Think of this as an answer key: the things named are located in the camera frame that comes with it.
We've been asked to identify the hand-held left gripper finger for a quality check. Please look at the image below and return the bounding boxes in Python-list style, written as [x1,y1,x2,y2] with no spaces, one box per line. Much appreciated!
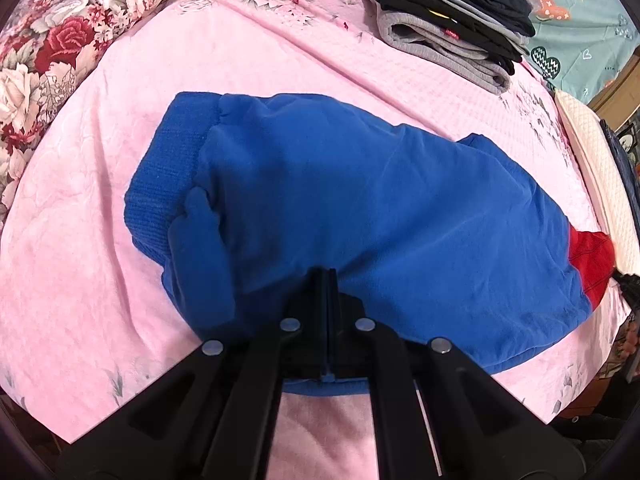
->
[328,269,587,480]
[55,268,329,480]

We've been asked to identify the blue and red sweatshirt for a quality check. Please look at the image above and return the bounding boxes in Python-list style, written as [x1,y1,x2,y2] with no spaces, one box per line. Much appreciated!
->
[124,91,617,396]

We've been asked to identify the black folded pants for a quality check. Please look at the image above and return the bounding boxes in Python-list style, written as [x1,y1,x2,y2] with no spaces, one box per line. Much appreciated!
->
[375,0,530,77]

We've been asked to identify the pink floral blanket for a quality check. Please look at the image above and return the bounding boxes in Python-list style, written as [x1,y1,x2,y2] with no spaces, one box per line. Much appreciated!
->
[0,0,633,480]

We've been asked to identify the white quilted pillow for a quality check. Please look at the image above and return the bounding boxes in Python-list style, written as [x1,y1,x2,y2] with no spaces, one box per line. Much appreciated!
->
[554,89,640,277]

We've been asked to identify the dark denim garment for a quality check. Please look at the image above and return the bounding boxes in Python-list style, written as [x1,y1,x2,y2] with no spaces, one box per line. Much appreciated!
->
[599,119,640,213]

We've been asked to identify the red rose floral quilt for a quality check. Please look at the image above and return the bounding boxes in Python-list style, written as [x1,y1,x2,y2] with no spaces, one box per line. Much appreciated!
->
[0,0,217,223]

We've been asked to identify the teal printed sheet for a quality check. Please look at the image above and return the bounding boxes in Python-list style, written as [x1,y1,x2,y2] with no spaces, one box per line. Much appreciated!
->
[492,0,640,106]

